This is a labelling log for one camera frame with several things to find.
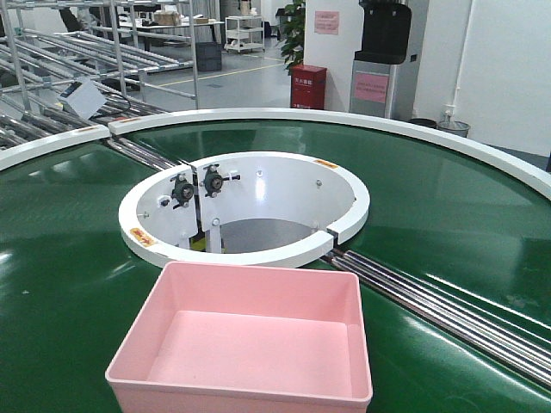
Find grey water dispenser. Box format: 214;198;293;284
350;1;414;120

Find green potted plant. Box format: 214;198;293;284
281;0;306;75

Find grey control box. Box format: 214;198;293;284
59;77;107;120

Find dark plastic crate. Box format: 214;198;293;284
195;42;222;71

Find white inner conveyor ring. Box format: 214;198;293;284
117;151;371;268

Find wire mesh waste basket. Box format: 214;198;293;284
436;120;470;138

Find white outer conveyor rim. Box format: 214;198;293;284
1;108;550;199

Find red fire extinguisher box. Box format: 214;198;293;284
290;64;327;109

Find pink plastic bin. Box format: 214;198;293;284
105;262;373;412

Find pink wall notice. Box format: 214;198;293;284
314;10;340;35

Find metal roller rack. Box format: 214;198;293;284
1;1;200;151

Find white shelf cart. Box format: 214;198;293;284
224;15;265;54

